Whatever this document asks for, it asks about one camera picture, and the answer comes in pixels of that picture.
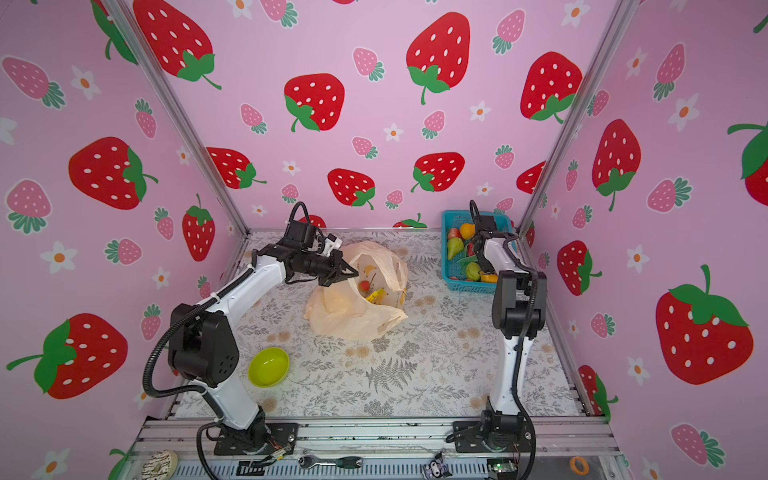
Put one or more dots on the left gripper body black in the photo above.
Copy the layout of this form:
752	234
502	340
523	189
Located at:
322	268

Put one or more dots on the yellow fake banana bunch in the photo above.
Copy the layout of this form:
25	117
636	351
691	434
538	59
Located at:
377	296

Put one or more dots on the translucent beige plastic bag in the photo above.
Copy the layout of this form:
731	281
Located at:
342	311

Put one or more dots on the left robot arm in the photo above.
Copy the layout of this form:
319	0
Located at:
199	352

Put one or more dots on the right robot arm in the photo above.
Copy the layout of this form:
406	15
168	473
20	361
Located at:
518	313

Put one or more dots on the orange yellow fake mango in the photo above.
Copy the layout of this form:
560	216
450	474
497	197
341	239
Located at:
467	231

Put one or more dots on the green fake pear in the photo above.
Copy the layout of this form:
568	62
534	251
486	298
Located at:
454	246

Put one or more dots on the teal plastic basket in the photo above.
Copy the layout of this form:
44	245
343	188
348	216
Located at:
453	271

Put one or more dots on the lime green bowl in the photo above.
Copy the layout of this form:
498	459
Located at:
269	368

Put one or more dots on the white sprinkled donut toy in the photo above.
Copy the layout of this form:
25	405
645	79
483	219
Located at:
160	466

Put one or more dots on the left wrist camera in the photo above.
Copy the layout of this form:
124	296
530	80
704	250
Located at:
330	243

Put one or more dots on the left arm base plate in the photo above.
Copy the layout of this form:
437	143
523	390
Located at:
262	439

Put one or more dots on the ratchet screwdriver green handle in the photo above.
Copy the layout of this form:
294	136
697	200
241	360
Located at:
309	461

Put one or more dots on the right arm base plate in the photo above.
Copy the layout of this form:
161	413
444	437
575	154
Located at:
467	438

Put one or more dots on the aluminium frame rail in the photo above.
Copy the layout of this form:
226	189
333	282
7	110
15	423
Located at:
397	448

